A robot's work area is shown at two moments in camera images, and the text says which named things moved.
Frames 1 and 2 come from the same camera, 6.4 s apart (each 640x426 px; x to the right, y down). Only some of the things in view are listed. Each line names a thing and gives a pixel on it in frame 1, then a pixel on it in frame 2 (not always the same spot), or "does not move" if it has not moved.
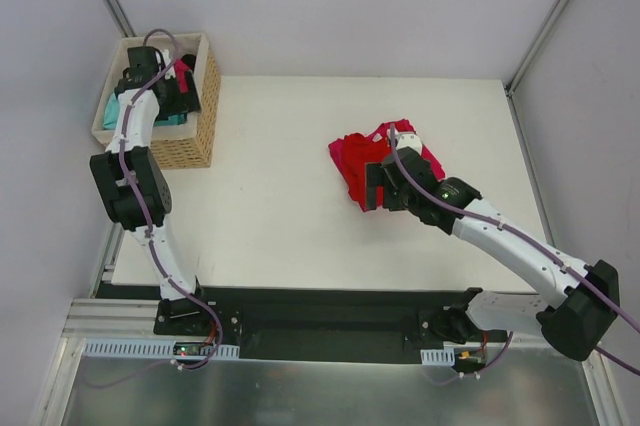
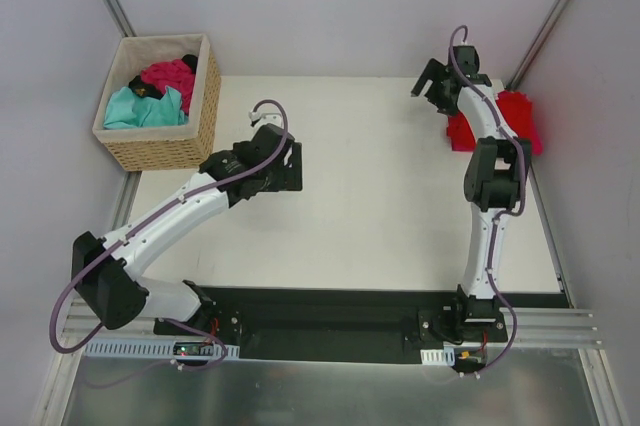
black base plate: (317, 325) does not move
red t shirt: (360, 150) → (515, 109)
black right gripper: (375, 186) → (439, 84)
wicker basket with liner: (187, 144) does not move
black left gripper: (181, 97) → (291, 166)
